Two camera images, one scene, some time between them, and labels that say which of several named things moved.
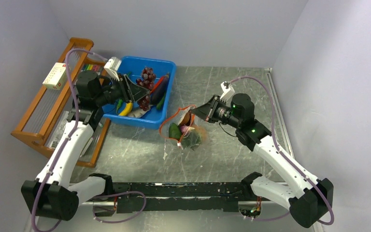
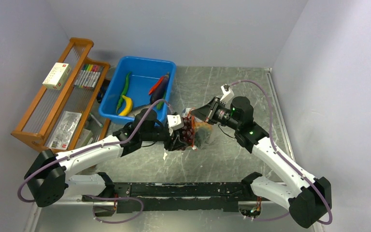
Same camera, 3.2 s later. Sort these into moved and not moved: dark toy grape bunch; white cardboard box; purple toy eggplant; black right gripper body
Moved: dark toy grape bunch
Not moved: white cardboard box; black right gripper body; purple toy eggplant
